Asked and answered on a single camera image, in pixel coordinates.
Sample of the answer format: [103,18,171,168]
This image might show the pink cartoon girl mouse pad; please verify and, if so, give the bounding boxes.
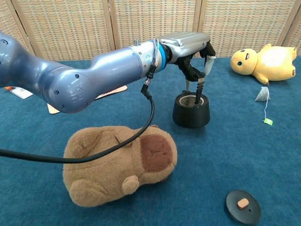
[47,85,128,115]

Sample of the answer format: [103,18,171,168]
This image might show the pyramid tea bag with string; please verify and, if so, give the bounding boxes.
[254,86,274,125]

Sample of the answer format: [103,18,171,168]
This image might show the woven rattan folding screen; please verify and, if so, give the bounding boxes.
[0,0,301,62]

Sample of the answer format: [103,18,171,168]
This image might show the brown capybara plush toy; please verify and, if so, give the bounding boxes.
[62,124,178,208]

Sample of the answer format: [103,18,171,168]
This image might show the blue carpet table cover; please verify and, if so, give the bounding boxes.
[0,56,301,226]

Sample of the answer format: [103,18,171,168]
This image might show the grey round disc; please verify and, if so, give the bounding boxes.
[225,190,261,224]

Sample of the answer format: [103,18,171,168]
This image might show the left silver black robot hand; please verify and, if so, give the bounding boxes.
[158,32,216,83]

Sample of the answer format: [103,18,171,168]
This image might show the white ID badge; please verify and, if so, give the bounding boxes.
[10,86,34,99]

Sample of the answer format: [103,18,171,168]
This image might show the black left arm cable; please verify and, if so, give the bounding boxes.
[0,65,156,164]

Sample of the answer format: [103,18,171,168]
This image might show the yellow plush toy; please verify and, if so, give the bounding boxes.
[230,43,297,85]

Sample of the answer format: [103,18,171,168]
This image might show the black teapot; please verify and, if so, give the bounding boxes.
[172,77,211,129]

